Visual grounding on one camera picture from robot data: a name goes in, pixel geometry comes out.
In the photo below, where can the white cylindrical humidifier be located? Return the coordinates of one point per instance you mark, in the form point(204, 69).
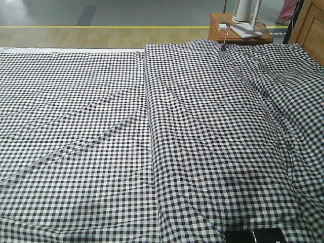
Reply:
point(242, 11)

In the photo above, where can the black white checkered quilt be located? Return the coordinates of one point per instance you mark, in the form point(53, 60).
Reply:
point(236, 138)

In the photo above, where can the person in pink trousers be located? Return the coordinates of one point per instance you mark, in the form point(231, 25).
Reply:
point(286, 12)

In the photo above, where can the black smartphone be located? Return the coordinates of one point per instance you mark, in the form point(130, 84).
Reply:
point(269, 235)

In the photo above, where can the wooden bedside table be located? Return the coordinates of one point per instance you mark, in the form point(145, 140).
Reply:
point(230, 37)

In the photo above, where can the black white checkered bed sheet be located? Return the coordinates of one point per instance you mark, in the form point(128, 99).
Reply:
point(75, 149)

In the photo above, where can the wooden headboard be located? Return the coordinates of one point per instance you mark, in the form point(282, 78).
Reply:
point(308, 31)

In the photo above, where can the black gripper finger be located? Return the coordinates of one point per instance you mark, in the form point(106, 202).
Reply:
point(244, 236)

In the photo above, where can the small white charger box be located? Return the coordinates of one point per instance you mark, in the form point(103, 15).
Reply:
point(222, 27)

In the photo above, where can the white desk lamp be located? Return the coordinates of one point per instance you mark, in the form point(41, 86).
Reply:
point(247, 30)

